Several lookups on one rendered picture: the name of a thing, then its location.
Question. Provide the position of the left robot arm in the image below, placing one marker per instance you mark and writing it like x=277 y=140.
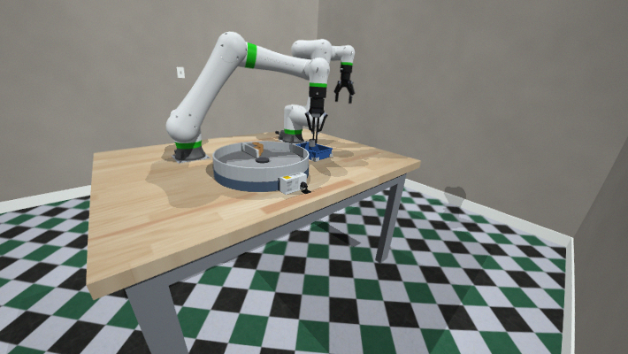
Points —
x=294 y=115

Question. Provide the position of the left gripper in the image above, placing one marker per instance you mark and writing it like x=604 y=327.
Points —
x=345 y=77

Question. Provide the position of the blue open crate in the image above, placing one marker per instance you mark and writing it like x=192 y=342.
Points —
x=319 y=151

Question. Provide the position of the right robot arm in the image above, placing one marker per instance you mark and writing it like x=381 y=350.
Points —
x=229 y=52

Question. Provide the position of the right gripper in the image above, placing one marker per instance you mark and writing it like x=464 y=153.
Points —
x=316 y=103

